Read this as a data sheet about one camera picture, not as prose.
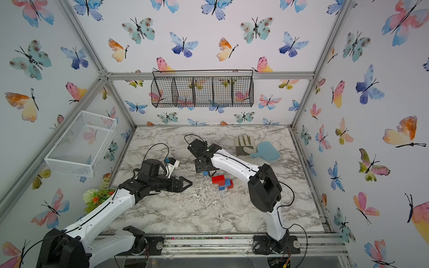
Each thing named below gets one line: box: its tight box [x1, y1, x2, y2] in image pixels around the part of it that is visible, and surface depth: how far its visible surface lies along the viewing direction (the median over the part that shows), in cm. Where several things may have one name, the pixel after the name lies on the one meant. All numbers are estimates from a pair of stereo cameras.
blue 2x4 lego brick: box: [218, 179, 231, 191], surface depth 90 cm
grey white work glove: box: [234, 134, 258, 157], surface depth 113 cm
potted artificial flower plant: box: [82, 186, 116, 214], surface depth 73 cm
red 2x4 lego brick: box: [211, 174, 226, 187], surface depth 84 cm
